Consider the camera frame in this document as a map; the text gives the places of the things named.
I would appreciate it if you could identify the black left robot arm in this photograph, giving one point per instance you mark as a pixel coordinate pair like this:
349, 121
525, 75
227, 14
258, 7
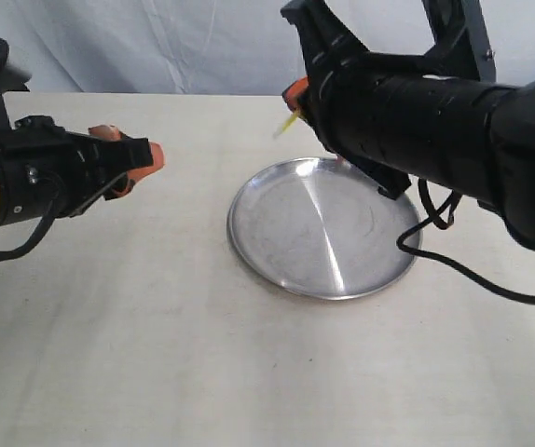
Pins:
44, 167

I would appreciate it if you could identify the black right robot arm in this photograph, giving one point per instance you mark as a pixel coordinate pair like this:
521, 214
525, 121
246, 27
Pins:
440, 116

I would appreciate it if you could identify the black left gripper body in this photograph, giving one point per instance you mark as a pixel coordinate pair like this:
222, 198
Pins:
41, 161

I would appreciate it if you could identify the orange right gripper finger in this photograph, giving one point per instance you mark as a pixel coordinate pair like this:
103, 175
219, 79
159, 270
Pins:
293, 93

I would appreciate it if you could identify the thin yellow stick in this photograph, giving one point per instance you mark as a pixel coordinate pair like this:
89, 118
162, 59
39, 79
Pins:
287, 123

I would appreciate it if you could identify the white backdrop cloth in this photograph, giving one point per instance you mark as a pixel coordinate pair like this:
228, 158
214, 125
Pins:
220, 47

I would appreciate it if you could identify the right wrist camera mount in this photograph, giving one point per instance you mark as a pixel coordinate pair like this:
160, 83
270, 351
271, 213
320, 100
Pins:
461, 44

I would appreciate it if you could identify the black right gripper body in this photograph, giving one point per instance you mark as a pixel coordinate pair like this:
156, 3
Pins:
351, 100

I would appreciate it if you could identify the round stainless steel plate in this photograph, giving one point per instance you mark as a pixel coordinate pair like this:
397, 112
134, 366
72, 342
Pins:
318, 227

